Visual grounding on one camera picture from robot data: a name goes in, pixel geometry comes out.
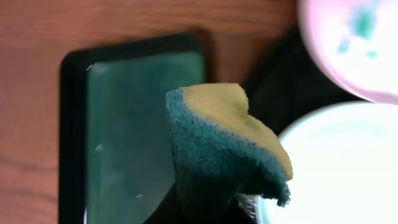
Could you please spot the round black tray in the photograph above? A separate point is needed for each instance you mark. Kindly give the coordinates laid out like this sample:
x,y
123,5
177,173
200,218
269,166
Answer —
x,y
285,84

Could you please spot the pink plate with green stain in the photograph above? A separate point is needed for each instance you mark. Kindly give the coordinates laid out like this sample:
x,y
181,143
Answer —
x,y
354,44

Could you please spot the green rectangular sponge tray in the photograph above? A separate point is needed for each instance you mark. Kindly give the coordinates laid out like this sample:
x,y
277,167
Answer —
x,y
115,161

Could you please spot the green yellow sponge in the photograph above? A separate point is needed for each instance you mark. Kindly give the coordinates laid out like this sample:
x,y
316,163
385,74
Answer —
x,y
220,151

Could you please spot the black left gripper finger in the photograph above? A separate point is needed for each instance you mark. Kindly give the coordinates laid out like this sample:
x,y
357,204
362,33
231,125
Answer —
x,y
170,211

